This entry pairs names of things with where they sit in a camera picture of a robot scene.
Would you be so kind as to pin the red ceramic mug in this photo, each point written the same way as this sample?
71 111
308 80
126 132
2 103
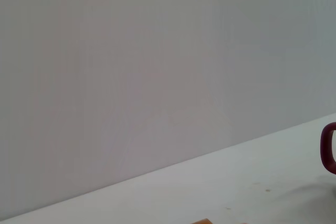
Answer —
325 148

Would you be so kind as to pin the orange stained wooden block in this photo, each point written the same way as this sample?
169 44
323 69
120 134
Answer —
203 221

